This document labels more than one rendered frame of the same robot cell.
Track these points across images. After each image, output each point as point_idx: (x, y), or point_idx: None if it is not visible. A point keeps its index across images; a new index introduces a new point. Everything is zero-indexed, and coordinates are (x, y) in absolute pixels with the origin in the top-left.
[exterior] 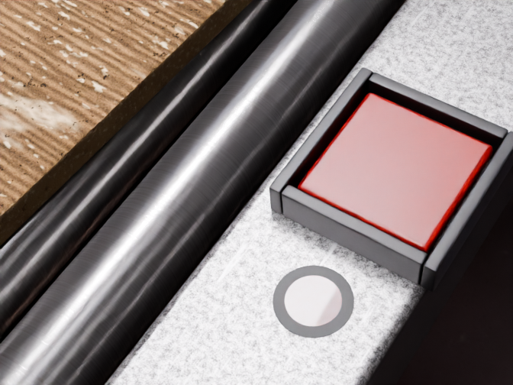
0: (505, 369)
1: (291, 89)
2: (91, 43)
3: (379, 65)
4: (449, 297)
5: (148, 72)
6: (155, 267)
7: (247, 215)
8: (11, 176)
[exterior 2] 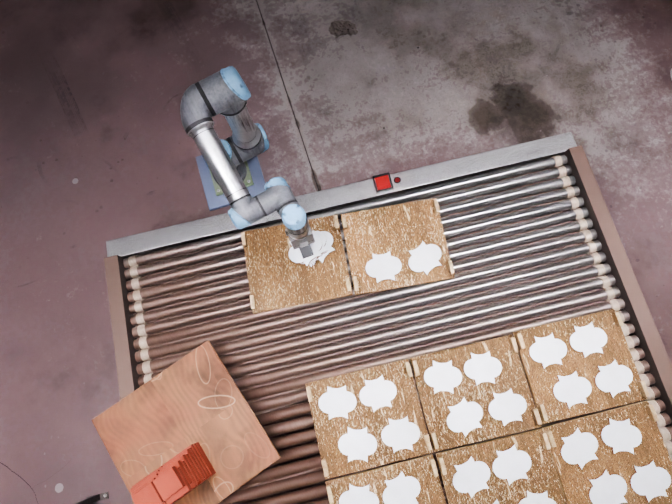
0: None
1: (381, 198)
2: (395, 212)
3: (372, 194)
4: None
5: (393, 205)
6: (405, 192)
7: (395, 190)
8: (411, 204)
